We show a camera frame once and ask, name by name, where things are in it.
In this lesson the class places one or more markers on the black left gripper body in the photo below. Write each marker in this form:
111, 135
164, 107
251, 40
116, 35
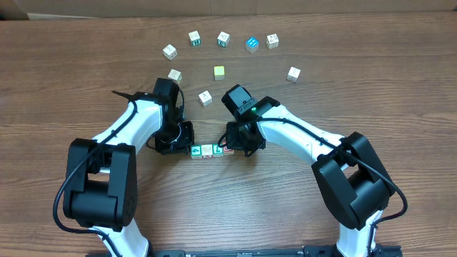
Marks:
176, 135

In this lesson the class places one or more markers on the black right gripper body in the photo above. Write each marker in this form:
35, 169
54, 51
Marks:
238, 140

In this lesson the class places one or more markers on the green numeral four block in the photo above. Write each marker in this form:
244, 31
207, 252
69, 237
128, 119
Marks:
196, 152

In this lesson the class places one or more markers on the red letter E block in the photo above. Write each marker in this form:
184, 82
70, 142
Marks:
228, 151

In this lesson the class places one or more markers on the wooden block red side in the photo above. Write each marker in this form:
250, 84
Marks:
207, 151

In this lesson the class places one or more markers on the green letter L block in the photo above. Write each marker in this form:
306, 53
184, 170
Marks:
217, 151

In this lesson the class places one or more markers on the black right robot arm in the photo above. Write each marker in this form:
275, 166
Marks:
353, 182

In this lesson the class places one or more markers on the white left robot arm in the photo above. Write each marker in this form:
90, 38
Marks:
100, 192

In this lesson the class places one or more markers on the plain wooden block center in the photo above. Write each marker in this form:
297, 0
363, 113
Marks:
205, 98

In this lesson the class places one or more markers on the plain wooden block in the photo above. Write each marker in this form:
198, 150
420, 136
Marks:
170, 52
205, 98

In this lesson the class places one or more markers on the wooden block yellow side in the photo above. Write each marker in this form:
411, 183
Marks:
175, 75

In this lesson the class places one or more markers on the yellow top wooden block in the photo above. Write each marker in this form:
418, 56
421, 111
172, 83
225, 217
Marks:
219, 73

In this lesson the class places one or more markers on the wooden block isolated right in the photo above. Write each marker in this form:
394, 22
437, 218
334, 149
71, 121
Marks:
293, 74

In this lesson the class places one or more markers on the plain wooden block upper left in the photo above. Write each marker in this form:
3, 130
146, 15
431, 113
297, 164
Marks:
170, 52

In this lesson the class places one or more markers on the blue top wooden block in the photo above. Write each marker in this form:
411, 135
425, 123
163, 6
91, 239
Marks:
252, 45

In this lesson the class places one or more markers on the wooden block far right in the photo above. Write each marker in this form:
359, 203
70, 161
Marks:
272, 41

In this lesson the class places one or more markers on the wooden block teal side right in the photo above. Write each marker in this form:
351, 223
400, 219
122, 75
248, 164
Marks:
223, 39

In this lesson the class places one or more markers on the wooden block teal side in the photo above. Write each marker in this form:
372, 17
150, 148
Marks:
195, 38
223, 39

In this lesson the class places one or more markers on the wooden block teal side left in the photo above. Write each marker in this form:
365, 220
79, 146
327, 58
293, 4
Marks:
195, 38

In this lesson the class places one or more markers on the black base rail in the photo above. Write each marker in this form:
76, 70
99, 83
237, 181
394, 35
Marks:
242, 253

